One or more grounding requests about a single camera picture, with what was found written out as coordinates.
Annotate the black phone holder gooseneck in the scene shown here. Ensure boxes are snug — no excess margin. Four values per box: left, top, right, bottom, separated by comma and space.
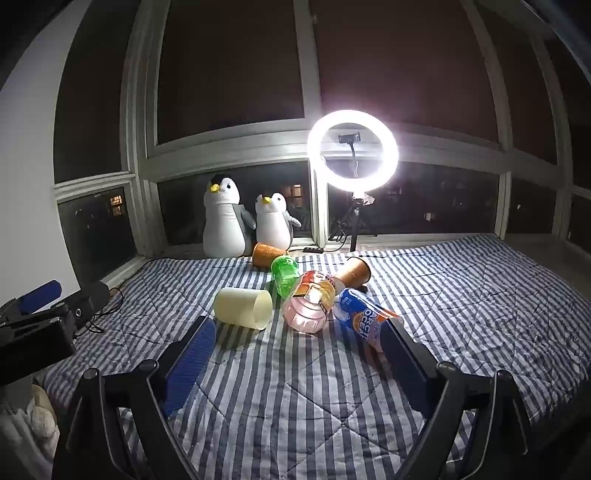
338, 133, 362, 179

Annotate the pink clear plastic cup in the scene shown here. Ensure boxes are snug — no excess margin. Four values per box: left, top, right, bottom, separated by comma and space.
283, 284, 329, 334

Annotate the large penguin plush with hat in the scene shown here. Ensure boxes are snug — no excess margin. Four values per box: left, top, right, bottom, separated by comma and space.
203, 173, 257, 258

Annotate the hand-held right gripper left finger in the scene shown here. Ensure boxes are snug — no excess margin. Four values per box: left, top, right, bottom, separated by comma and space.
52, 316, 217, 480

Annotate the clear cup with orange label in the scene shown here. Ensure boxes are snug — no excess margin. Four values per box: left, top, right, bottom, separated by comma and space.
295, 270, 341, 315

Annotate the green plastic cup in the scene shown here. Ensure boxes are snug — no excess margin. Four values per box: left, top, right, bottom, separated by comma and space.
270, 255, 302, 298

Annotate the brown paper cup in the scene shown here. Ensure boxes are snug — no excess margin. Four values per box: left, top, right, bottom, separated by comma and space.
332, 256, 372, 295

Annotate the orange patterned paper cup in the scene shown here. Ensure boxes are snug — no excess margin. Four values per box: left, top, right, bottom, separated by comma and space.
252, 242, 289, 270

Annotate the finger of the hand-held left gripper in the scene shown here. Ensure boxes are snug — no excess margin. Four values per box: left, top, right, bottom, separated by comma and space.
0, 279, 63, 324
50, 282, 112, 332

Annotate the black cable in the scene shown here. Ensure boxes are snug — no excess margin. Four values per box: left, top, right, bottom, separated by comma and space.
85, 286, 125, 334
325, 220, 352, 245

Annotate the small penguin plush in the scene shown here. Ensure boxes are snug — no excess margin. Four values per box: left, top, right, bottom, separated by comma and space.
255, 192, 302, 252

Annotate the cream plastic cup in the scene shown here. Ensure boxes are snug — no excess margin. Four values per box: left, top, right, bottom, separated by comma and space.
213, 286, 273, 330

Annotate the ring light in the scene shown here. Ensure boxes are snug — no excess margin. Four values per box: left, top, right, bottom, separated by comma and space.
307, 108, 399, 192

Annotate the black tripod stand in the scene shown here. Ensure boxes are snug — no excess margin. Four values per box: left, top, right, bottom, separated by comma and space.
330, 191, 380, 253

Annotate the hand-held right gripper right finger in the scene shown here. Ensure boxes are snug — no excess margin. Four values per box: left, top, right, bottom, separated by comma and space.
383, 318, 532, 480

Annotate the white cloth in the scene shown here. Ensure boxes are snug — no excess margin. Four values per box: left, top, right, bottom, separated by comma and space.
0, 383, 61, 480

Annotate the blue white striped blanket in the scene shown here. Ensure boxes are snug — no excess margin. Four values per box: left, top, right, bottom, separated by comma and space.
41, 233, 591, 480

